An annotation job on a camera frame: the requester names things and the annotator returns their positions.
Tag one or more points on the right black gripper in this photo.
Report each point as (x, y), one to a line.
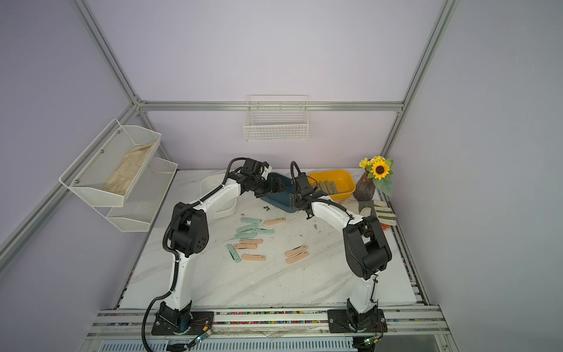
(303, 200)

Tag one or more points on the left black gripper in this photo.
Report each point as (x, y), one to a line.
(271, 188)

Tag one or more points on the dark teal storage box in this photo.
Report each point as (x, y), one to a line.
(281, 200)

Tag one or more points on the pink knife top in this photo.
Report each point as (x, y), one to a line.
(274, 221)

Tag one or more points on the yellow storage box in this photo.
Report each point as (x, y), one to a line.
(338, 184)

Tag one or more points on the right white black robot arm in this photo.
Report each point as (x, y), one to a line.
(367, 251)

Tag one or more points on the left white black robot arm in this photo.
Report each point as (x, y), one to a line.
(187, 234)

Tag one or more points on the white storage box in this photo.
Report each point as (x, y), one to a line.
(223, 203)

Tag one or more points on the mint knife upper middle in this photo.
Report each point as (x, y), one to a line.
(247, 229)

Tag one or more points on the mint knife top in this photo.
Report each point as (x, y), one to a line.
(250, 220)

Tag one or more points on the mint knife short middle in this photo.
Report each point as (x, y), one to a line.
(261, 231)

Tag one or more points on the mint knife lower middle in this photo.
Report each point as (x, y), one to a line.
(245, 236)

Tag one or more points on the purple glass vase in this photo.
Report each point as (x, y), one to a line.
(365, 188)

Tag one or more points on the white green work glove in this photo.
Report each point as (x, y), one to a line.
(380, 209)

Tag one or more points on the mint knife far left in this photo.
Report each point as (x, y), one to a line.
(235, 256)

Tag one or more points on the yellow sunflower bouquet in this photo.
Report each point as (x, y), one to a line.
(381, 173)

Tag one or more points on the beige cloth in shelf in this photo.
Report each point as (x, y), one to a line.
(121, 179)

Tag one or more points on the white mesh two-tier shelf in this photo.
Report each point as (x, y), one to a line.
(85, 177)

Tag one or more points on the white wire wall basket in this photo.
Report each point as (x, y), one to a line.
(276, 118)

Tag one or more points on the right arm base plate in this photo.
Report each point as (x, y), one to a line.
(348, 321)

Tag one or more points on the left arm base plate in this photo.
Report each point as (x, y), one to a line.
(189, 324)

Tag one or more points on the aluminium frame struts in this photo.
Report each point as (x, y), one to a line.
(23, 234)

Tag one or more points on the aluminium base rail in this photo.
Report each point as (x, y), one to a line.
(272, 323)

